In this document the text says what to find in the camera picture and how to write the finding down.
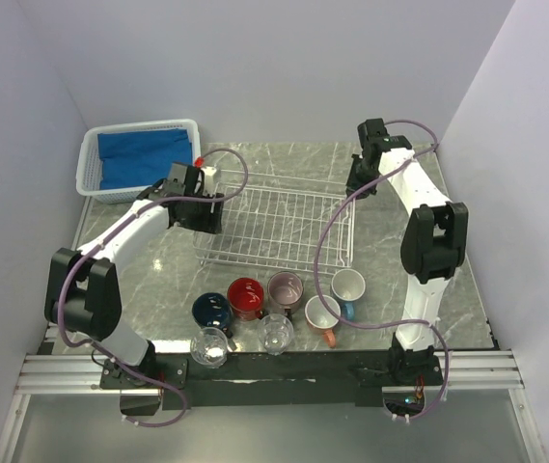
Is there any white wire dish rack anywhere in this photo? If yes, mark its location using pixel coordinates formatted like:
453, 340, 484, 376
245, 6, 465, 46
193, 186, 355, 274

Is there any light blue mug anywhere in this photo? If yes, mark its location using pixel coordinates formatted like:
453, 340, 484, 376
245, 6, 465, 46
330, 268, 366, 321

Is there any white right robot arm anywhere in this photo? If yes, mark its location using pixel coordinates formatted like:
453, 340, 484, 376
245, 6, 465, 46
345, 119, 469, 385

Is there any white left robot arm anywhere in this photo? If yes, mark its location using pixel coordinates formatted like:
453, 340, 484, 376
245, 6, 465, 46
44, 162, 223, 388

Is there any blue cloth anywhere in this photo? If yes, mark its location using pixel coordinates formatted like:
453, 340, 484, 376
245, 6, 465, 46
97, 129, 192, 190

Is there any red mug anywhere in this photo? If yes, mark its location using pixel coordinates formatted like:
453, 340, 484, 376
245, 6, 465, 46
227, 278, 265, 321

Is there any dark blue mug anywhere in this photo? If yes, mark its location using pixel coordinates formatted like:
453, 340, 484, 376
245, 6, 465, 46
191, 292, 233, 339

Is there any purple mug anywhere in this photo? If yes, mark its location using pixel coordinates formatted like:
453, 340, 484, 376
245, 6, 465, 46
266, 271, 304, 321

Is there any white plastic basket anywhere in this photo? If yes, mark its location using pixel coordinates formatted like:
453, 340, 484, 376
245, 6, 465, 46
75, 119, 201, 204

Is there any clear glass cup left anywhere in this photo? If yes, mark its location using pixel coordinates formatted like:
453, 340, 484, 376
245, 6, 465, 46
190, 327, 229, 368

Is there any clear glass cup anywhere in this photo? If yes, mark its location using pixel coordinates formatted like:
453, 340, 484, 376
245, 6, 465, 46
258, 313, 294, 355
190, 327, 229, 368

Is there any clear glass cup right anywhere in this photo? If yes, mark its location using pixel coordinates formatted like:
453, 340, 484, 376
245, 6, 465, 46
258, 313, 294, 355

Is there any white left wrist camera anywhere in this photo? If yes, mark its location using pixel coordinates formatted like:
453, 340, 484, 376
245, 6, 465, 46
194, 157, 221, 196

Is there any black table edge rail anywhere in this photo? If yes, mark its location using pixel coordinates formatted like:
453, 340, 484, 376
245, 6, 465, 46
98, 350, 445, 411

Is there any aluminium frame rail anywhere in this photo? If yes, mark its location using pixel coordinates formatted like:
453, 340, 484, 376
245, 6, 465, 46
14, 355, 156, 395

